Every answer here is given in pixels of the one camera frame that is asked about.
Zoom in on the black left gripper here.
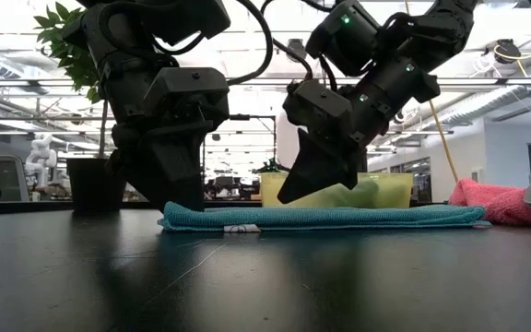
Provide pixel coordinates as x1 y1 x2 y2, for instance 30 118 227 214
100 54 216 213

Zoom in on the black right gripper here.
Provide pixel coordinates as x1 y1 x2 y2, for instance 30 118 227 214
276 56 443 206

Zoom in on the lime green microfiber towel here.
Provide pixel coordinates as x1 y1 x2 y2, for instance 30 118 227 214
318 179 383 209

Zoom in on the teal terry towel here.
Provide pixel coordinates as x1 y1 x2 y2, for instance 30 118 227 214
157 200 493 233

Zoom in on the yellow plastic bin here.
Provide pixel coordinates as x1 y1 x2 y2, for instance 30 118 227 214
259 172 415 210

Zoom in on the pink microfiber towel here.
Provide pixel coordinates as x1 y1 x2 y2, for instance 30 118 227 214
448 177 531 228

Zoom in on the white humanoid robot figure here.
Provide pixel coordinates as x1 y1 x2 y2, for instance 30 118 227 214
24 132 59 191

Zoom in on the green potted plant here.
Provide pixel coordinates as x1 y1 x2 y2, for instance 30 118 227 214
33 1 129 216

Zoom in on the grey mesh chair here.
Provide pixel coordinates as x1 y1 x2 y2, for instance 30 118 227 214
0 153 31 203

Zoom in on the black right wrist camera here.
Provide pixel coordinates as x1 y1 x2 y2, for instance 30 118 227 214
282 78 356 137

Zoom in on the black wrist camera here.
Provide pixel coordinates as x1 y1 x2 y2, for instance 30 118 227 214
282 78 356 137
142 66 231 136

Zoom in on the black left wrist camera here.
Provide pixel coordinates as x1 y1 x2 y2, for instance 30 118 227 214
142 66 231 136

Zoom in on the black metal frame rig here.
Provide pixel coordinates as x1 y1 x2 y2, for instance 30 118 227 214
202 113 278 177

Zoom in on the yellow extension cable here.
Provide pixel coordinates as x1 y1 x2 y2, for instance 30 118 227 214
428 100 461 184

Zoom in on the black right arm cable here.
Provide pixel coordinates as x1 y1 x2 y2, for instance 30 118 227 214
259 0 340 94

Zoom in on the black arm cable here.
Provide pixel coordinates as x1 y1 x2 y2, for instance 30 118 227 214
259 0 340 94
98 0 275 88

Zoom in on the black hanging cable reel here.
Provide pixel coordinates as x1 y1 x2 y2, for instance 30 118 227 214
493 38 523 65
285 38 309 65

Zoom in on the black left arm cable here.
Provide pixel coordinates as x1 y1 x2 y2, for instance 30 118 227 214
98 0 275 88

